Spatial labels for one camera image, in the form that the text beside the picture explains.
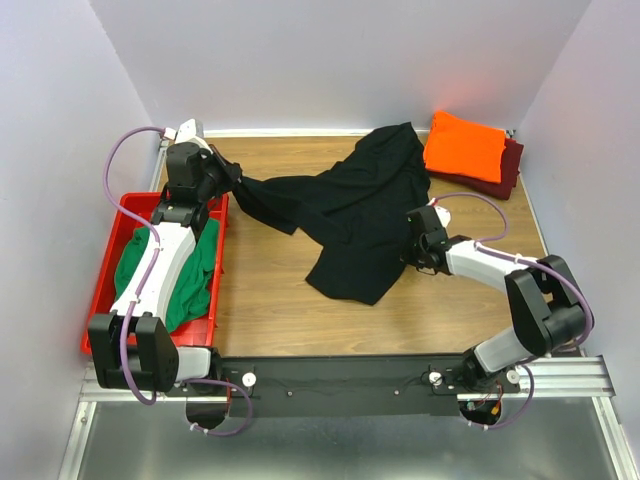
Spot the red plastic tray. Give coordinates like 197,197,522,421
87,192,229,347

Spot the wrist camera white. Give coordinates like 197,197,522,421
428,199,452,228
161,118,206,147

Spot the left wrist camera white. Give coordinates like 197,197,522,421
161,118,206,147

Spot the aluminium frame rail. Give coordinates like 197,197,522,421
79,355,616,402

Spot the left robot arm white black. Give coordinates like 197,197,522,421
87,136,241,405

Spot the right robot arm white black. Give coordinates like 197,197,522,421
402,203,594,392

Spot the dark red folded t shirt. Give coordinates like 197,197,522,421
429,139,524,200

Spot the green crumpled t shirt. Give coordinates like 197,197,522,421
114,218,220,333

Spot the black t shirt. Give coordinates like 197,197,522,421
233,122,430,305

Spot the orange folded t shirt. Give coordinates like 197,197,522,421
423,110,506,183

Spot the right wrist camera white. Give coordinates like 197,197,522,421
428,199,452,228

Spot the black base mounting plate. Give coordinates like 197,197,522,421
172,354,520,434

